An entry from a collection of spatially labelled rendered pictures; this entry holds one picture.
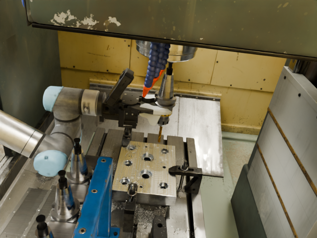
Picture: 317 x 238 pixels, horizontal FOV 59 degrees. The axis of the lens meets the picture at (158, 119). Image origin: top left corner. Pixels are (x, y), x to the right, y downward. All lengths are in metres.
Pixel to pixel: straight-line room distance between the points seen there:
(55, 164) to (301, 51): 0.60
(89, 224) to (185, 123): 1.28
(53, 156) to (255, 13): 0.57
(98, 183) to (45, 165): 0.15
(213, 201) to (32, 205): 0.88
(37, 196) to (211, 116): 1.13
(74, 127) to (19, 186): 0.73
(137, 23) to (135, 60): 1.45
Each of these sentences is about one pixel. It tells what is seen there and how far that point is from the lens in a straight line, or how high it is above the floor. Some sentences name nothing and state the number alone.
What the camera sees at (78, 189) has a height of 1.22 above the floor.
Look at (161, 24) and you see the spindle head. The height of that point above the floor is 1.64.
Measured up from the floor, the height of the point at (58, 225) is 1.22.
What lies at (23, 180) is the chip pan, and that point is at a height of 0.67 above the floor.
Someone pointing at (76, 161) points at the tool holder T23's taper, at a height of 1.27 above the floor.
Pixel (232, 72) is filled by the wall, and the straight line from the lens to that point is 1.91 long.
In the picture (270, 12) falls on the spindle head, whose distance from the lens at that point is 0.42.
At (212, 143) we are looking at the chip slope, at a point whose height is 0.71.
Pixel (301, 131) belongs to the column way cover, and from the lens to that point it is 0.93.
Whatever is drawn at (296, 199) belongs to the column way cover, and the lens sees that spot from 0.95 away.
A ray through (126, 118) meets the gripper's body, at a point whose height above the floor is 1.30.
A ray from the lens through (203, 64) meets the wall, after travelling 1.86.
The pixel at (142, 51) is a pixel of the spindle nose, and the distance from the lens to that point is 0.70.
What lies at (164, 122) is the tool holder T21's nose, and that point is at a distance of 0.83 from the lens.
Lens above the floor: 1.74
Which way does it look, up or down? 32 degrees down
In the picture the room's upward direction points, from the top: 8 degrees clockwise
